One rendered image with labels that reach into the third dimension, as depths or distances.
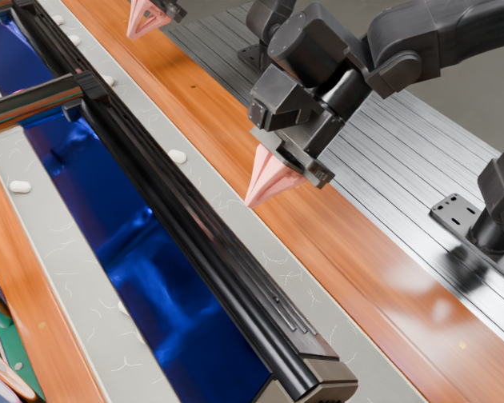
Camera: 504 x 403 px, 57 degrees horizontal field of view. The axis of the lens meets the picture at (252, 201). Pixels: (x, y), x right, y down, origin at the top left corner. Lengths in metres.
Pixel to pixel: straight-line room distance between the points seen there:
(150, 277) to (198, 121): 0.60
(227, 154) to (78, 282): 0.30
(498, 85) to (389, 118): 1.52
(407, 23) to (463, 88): 1.90
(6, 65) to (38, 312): 0.33
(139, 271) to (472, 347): 0.46
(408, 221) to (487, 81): 1.73
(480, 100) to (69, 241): 1.99
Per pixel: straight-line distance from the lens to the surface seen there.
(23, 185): 0.81
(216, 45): 1.22
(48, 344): 0.63
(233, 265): 0.23
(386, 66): 0.51
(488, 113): 2.32
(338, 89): 0.54
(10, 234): 0.74
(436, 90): 2.36
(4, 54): 0.45
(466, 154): 1.00
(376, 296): 0.63
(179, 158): 0.79
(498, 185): 0.73
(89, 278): 0.69
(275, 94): 0.48
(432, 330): 0.63
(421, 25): 0.53
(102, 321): 0.65
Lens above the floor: 1.30
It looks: 50 degrees down
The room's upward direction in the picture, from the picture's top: straight up
